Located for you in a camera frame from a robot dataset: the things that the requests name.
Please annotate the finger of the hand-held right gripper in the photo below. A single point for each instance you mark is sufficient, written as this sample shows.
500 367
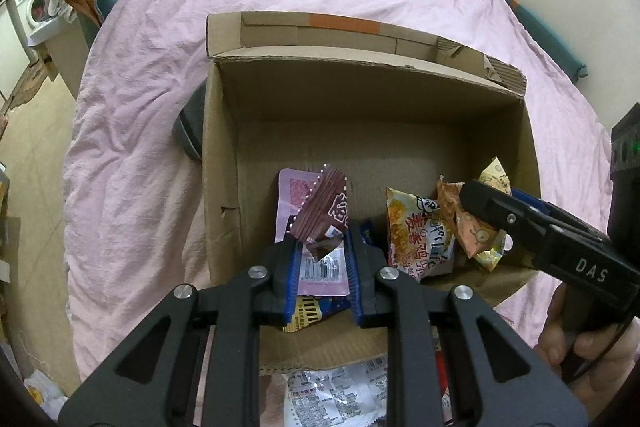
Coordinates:
545 212
500 212

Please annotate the brown cardboard box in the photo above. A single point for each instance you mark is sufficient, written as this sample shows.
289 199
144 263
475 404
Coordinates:
375 97

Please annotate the white plastic bag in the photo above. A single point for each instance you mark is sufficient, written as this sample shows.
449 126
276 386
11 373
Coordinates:
42 392

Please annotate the yellow white snack bag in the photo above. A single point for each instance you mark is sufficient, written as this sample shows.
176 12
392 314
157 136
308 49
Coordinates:
415 232

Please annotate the white washing machine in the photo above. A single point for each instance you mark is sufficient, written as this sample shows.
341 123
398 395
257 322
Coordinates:
32 2

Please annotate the pink blanket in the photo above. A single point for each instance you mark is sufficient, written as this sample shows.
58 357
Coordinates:
150 107

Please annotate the pink maroon snack packet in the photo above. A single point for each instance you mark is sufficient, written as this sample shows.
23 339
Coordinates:
325 207

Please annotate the person's right hand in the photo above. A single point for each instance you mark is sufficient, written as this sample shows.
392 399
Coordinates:
555 342

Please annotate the red snack packet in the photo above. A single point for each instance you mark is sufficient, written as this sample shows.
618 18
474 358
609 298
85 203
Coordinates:
440 367

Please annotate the yellow blue snack packet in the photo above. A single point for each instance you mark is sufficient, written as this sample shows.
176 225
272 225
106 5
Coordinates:
305 314

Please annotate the dark grey cloth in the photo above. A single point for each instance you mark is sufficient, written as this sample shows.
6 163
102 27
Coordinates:
190 127

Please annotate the brown floor mat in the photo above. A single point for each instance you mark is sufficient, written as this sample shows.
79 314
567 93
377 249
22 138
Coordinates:
30 79

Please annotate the orange cartoon snack packet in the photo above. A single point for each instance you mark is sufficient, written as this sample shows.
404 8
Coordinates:
457 217

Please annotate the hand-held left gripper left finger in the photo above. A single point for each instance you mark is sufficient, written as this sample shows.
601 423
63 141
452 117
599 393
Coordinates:
294 279

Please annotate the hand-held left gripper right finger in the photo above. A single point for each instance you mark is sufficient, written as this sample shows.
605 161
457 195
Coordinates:
354 277

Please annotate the white printed snack packet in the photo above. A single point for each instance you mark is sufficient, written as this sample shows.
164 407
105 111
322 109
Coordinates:
335 394

